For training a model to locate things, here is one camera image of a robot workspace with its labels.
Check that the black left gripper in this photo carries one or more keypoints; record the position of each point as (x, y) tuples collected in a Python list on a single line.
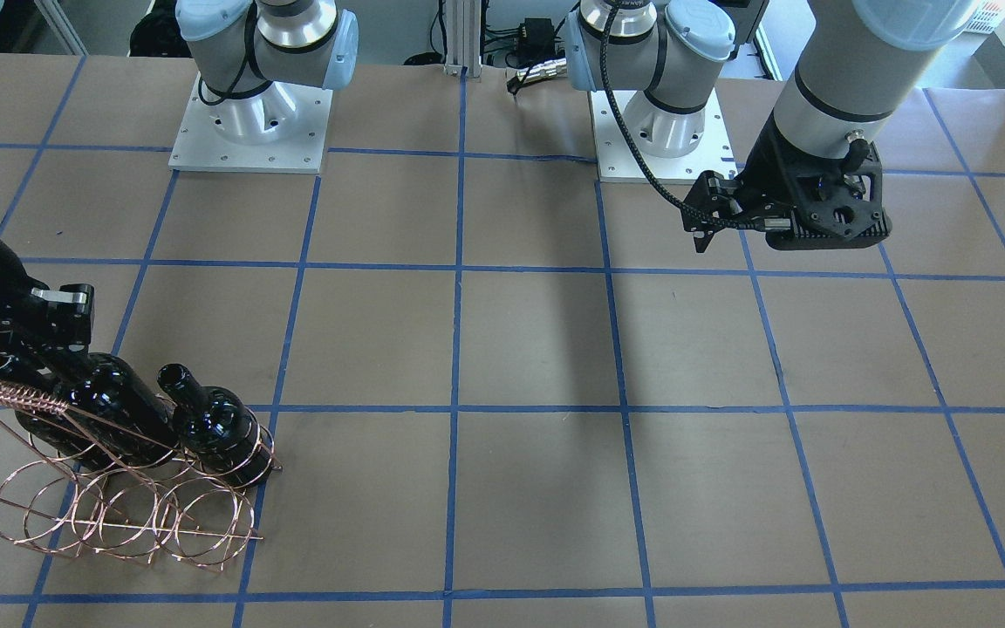
[(771, 171)]

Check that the dark glass wine bottle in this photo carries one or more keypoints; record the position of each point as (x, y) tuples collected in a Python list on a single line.
[(136, 425)]

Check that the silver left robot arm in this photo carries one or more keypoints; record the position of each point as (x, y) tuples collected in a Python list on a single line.
[(860, 61)]

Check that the dark wine bottle in rack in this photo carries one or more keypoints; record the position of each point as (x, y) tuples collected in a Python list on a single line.
[(60, 433)]

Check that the white plastic basket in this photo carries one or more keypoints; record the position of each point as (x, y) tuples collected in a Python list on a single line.
[(987, 16)]

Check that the black power adapter box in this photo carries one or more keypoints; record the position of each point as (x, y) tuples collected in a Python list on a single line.
[(536, 36)]

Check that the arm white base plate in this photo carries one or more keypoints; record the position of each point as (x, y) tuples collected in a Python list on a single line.
[(281, 130), (677, 148)]

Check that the copper wire wine rack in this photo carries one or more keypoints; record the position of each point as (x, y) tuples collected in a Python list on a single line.
[(178, 510)]

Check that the aluminium frame post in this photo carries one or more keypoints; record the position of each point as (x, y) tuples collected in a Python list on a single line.
[(463, 29)]

